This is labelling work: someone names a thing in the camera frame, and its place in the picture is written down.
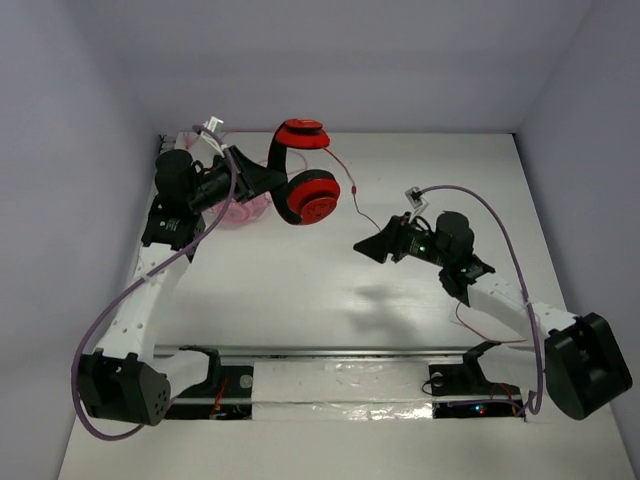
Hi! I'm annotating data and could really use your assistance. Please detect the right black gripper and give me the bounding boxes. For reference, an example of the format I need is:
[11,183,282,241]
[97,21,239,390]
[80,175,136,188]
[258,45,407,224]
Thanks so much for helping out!
[354,212,451,269]

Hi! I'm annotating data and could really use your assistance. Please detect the red headphone cable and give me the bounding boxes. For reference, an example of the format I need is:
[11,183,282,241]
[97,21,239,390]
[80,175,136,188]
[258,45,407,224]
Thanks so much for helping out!
[322,147,529,346]

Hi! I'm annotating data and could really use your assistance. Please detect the red black headphones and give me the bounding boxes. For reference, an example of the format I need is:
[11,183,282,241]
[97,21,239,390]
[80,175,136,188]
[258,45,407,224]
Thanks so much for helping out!
[267,118,341,226]

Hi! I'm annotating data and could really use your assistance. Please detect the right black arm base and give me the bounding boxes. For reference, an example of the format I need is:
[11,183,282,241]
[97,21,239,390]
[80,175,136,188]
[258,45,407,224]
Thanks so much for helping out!
[421,341,526,419]

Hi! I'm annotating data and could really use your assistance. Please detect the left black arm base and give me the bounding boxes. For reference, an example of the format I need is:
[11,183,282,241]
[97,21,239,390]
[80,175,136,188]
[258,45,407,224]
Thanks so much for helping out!
[165,346,254,421]

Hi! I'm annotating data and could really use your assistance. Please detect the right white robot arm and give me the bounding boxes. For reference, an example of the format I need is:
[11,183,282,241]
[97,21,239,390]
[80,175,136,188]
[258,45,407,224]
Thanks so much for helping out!
[353,212,633,420]

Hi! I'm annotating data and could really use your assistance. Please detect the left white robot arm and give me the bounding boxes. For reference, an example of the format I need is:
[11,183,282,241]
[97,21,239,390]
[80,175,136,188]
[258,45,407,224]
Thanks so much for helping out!
[71,146,287,430]

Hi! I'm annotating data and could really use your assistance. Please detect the pink headphones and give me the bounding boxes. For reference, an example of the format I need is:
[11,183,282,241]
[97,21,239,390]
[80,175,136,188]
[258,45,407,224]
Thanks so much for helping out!
[218,193,272,230]

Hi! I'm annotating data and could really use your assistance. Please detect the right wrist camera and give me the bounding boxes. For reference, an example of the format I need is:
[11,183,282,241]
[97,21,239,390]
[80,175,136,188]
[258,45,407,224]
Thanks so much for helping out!
[405,186,429,215]

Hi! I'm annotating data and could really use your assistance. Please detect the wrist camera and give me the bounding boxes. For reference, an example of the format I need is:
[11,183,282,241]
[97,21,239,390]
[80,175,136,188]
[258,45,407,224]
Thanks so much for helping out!
[199,116,223,154]
[405,186,429,215]

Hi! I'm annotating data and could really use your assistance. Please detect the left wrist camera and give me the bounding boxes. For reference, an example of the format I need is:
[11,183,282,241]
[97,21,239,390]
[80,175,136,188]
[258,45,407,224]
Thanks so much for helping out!
[199,116,223,154]

